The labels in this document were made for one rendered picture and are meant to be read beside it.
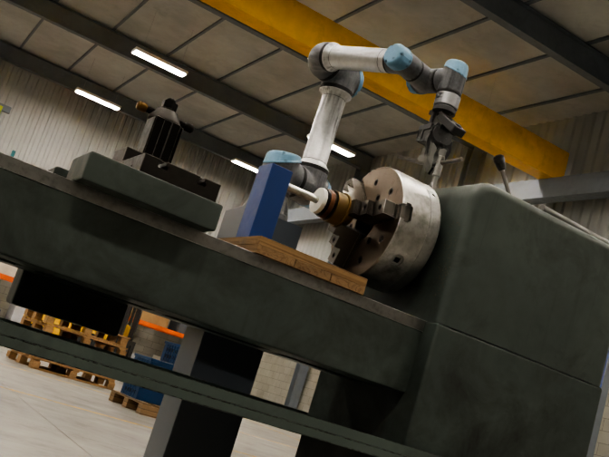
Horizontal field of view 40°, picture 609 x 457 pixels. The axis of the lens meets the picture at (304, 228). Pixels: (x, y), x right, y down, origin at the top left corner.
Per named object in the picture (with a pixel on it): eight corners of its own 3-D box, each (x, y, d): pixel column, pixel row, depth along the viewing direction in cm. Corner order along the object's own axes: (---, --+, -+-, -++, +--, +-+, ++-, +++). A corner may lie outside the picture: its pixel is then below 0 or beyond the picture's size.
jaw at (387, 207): (382, 214, 222) (411, 205, 212) (380, 232, 220) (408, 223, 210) (349, 199, 217) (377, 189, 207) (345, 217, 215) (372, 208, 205)
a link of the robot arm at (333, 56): (301, 31, 284) (410, 35, 248) (322, 47, 291) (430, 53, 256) (287, 62, 283) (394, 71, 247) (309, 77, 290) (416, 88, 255)
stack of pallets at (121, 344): (87, 380, 1189) (105, 330, 1203) (115, 391, 1122) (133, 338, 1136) (4, 356, 1114) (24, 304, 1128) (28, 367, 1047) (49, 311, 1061)
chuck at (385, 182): (343, 281, 239) (381, 178, 242) (405, 296, 211) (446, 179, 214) (317, 270, 235) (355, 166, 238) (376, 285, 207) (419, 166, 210)
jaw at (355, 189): (367, 223, 227) (362, 193, 236) (378, 211, 224) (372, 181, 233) (333, 208, 222) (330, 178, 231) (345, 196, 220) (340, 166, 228)
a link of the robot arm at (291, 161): (247, 182, 273) (260, 144, 275) (275, 198, 282) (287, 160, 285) (272, 183, 264) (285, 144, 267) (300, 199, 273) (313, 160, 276)
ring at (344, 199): (345, 199, 225) (316, 186, 221) (363, 196, 217) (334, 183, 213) (335, 231, 223) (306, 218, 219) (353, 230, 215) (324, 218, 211)
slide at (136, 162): (150, 214, 218) (156, 198, 219) (215, 204, 180) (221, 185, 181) (84, 188, 210) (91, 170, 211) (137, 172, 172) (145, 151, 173)
